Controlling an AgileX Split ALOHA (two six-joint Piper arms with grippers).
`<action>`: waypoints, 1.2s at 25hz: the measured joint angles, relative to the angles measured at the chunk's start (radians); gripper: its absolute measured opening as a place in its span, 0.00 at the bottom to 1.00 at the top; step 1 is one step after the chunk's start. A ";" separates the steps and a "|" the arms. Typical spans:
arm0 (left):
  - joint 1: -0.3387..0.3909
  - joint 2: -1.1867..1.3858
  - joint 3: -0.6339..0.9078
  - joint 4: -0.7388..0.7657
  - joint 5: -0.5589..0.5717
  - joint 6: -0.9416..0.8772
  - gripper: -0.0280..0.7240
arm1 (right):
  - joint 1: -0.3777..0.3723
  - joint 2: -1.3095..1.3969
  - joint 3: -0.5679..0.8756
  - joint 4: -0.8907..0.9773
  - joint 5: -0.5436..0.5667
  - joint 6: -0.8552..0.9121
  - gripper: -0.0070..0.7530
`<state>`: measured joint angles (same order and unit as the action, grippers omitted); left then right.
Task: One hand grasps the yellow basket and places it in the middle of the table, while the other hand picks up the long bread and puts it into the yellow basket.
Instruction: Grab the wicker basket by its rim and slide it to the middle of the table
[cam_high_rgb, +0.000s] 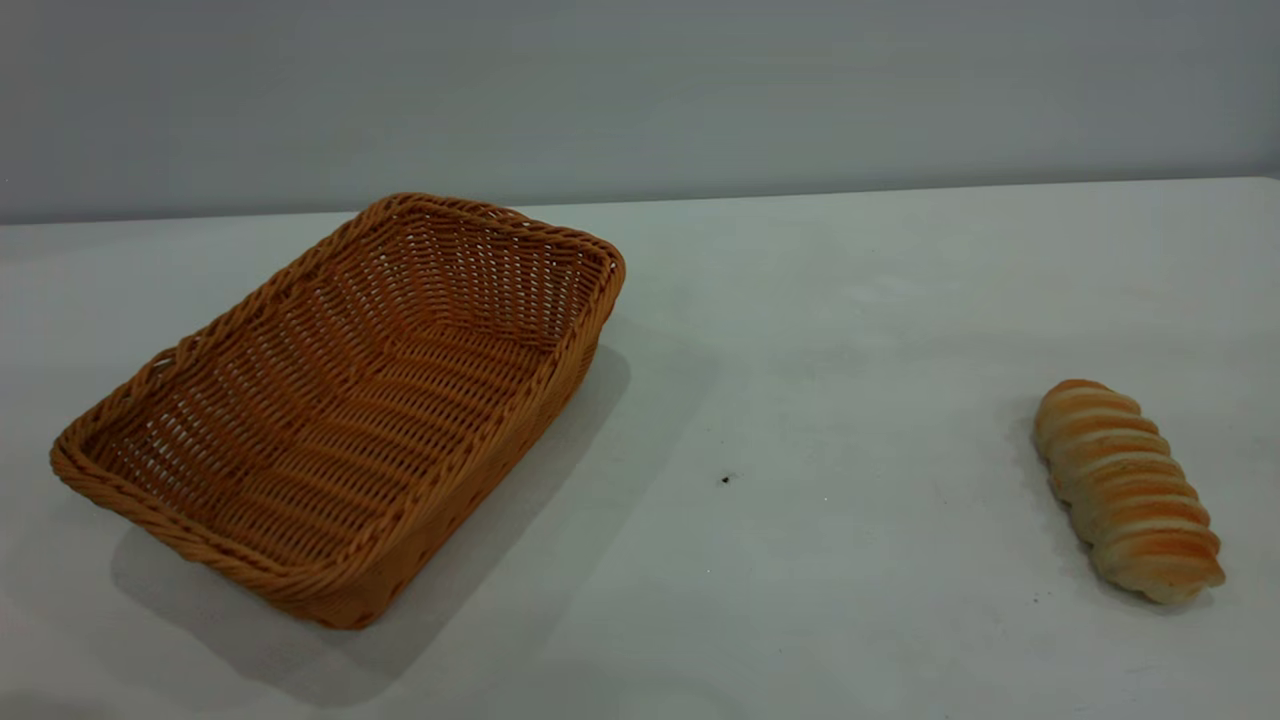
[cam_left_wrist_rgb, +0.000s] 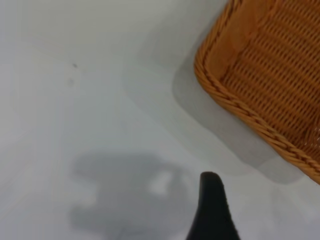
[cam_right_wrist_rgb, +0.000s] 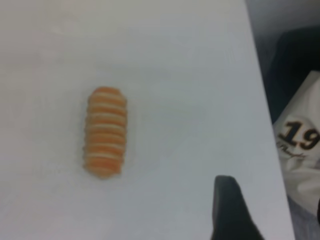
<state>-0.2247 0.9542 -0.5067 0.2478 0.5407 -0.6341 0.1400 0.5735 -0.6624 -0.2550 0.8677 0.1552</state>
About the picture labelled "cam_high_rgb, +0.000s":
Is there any ridged bread roll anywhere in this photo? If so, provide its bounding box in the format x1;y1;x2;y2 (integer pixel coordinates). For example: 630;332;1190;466
1032;379;1227;606

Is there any orange wicker basket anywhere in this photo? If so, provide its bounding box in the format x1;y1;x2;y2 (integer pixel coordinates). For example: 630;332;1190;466
50;192;627;631

